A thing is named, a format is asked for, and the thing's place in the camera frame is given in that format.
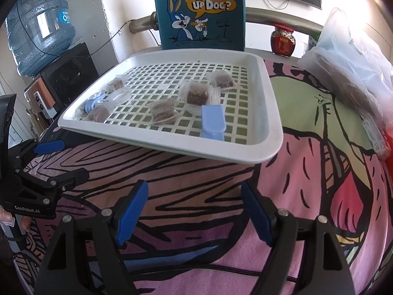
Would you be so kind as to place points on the white perforated plastic tray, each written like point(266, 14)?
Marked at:
point(253, 125)

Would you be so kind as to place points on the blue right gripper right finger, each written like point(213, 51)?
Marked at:
point(261, 210)

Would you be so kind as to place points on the clear plastic bag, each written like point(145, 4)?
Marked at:
point(347, 62)

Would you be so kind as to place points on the red sauce jar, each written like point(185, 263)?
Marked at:
point(282, 41)

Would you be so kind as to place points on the clear round dish right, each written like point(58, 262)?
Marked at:
point(193, 109)

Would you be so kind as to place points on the light blue U clip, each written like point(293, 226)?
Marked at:
point(92, 101)

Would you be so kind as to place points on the metal bed rail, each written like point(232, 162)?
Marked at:
point(253, 15)

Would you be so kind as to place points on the blue water jug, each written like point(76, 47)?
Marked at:
point(38, 32)

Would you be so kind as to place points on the left hand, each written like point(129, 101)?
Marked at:
point(7, 217)

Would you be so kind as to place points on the red plastic bag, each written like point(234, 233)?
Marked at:
point(388, 143)

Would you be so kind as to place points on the black water dispenser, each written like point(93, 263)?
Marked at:
point(61, 82)

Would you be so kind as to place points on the cartoon print bedsheet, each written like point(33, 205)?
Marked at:
point(195, 234)

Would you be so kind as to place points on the brown snack packet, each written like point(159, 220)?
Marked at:
point(222, 80)
point(164, 111)
point(99, 114)
point(117, 83)
point(199, 94)

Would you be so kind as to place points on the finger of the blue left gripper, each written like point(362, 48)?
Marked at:
point(49, 147)
point(69, 180)

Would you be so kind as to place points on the blue Bugs Bunny tote bag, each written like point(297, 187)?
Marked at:
point(208, 24)

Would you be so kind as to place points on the light blue plastic clip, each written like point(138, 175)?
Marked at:
point(213, 122)

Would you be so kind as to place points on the clear round dish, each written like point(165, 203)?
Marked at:
point(193, 109)
point(120, 96)

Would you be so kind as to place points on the clear round dish left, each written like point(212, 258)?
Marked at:
point(120, 96)

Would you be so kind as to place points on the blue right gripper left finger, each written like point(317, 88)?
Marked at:
point(128, 210)

